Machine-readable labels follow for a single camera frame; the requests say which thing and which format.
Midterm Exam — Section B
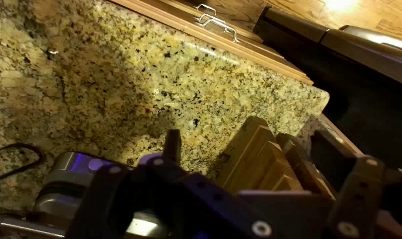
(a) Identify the silver wire drawer handle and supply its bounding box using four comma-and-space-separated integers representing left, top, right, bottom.
193, 3, 218, 18
197, 12, 241, 46

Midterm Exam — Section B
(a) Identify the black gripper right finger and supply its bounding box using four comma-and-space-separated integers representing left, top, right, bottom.
310, 131, 402, 239

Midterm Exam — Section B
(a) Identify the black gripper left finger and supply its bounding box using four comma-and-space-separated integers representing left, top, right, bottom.
66, 129, 254, 239

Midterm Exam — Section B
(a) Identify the silver refrigerator handle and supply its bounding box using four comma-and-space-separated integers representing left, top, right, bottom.
338, 24, 402, 58

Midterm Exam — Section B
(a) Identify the striped dark wooden cutting board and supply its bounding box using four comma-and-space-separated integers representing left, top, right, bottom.
215, 116, 305, 194

